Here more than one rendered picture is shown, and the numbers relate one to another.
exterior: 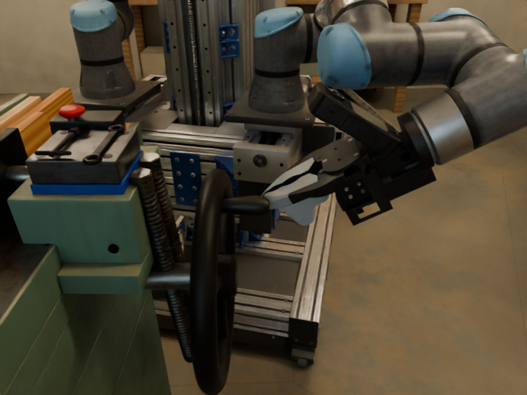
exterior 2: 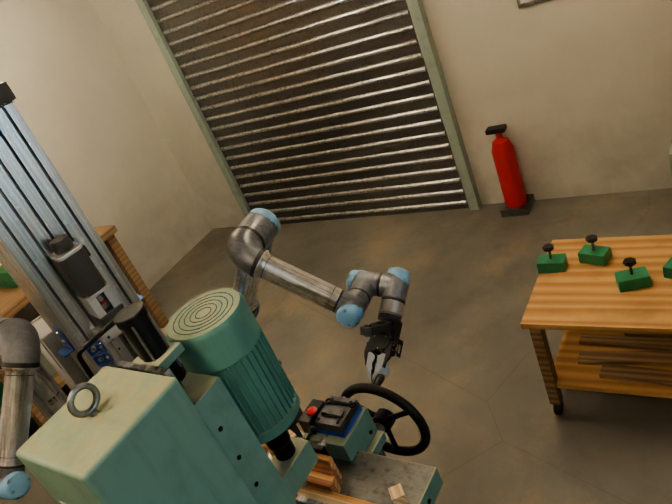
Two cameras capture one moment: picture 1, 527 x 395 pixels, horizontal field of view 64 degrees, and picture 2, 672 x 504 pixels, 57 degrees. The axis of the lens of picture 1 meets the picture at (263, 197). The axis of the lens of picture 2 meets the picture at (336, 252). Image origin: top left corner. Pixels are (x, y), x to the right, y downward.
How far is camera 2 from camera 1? 1.47 m
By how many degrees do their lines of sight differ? 42
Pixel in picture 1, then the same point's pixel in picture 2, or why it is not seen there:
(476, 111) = (399, 297)
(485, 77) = (391, 287)
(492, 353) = (422, 389)
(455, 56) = (372, 286)
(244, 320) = not seen: outside the picture
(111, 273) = (377, 440)
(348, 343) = not seen: hidden behind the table
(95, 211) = (362, 422)
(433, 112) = (390, 306)
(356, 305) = not seen: hidden behind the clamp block
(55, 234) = (357, 445)
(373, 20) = (350, 297)
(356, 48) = (357, 309)
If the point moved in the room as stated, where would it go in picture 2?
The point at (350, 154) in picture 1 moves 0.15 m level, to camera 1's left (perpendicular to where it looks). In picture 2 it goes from (383, 338) to (361, 373)
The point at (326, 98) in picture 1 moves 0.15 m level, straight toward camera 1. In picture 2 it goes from (373, 328) to (415, 336)
